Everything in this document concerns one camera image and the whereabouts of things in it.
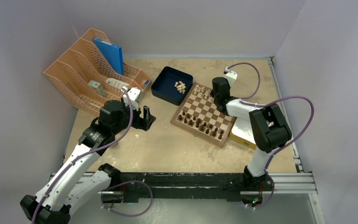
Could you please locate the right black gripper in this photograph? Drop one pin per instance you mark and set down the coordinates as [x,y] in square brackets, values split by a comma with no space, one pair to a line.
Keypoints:
[212,94]

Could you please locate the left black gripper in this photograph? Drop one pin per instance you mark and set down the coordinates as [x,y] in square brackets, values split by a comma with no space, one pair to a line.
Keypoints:
[141,122]

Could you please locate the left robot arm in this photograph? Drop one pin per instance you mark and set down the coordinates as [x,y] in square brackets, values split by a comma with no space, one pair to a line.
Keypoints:
[63,195]

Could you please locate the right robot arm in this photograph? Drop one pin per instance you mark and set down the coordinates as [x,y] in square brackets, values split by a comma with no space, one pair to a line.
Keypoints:
[268,124]

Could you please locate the wooden chess board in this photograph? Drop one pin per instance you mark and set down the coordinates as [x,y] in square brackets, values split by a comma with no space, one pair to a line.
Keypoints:
[196,104]

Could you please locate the pile of light chess pieces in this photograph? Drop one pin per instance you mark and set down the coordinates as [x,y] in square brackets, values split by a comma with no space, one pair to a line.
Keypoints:
[180,86]

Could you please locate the row of dark chess pieces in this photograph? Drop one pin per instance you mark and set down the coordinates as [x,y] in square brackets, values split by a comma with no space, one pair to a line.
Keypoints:
[206,128]

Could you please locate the dark blue tray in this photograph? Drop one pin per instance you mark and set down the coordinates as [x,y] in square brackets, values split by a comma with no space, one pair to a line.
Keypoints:
[164,85]

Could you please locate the metal tin box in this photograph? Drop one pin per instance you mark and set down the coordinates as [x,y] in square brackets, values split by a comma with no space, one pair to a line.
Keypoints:
[242,133]

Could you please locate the small grey box in organizer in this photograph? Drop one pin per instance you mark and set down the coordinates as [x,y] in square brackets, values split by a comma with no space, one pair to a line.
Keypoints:
[97,87]

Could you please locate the orange plastic file organizer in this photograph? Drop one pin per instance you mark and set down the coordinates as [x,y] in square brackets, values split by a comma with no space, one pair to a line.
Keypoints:
[83,62]

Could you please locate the blue folder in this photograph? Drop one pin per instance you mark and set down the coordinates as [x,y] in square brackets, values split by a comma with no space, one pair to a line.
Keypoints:
[112,53]

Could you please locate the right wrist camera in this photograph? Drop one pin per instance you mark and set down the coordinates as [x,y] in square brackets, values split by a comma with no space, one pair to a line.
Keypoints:
[230,76]

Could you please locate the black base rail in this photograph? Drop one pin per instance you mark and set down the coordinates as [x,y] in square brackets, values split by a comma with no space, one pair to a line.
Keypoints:
[232,187]

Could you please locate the aluminium frame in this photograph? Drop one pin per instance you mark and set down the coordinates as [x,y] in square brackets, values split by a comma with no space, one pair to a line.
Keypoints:
[299,183]

